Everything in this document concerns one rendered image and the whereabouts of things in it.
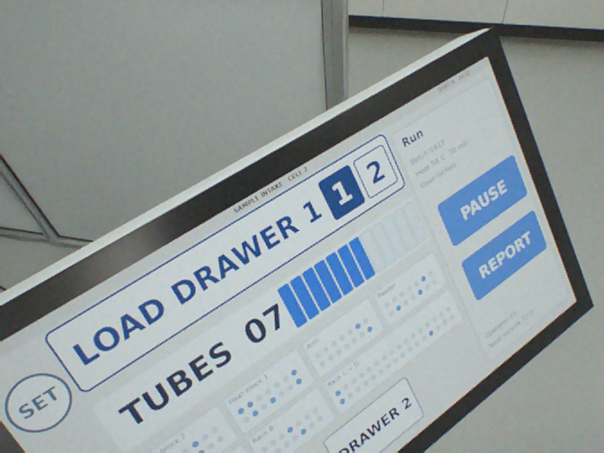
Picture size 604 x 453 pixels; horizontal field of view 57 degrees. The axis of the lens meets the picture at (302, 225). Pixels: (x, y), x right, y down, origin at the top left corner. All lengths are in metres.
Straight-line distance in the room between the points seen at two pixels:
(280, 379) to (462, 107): 0.28
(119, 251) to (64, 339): 0.07
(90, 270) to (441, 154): 0.30
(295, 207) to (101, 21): 0.88
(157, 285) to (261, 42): 0.78
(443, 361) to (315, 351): 0.13
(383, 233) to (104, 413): 0.26
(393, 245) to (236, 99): 0.82
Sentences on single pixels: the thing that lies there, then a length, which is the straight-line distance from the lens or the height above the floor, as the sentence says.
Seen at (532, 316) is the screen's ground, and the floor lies 0.99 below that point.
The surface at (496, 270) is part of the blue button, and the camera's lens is 0.56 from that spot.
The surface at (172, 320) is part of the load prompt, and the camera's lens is 0.42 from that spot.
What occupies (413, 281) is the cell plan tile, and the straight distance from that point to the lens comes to 0.50.
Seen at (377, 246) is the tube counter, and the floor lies 1.11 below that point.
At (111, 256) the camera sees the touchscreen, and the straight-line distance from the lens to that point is 0.40.
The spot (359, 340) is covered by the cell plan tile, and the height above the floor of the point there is 1.06.
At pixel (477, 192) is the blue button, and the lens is 0.53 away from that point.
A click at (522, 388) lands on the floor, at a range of 1.67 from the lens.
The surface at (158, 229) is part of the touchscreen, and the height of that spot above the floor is 1.19.
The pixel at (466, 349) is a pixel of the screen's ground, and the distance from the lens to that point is 0.55.
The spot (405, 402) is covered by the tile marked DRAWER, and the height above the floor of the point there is 1.00.
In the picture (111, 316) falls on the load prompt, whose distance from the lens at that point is 0.41.
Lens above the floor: 1.50
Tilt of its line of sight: 53 degrees down
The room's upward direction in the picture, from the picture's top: 7 degrees counter-clockwise
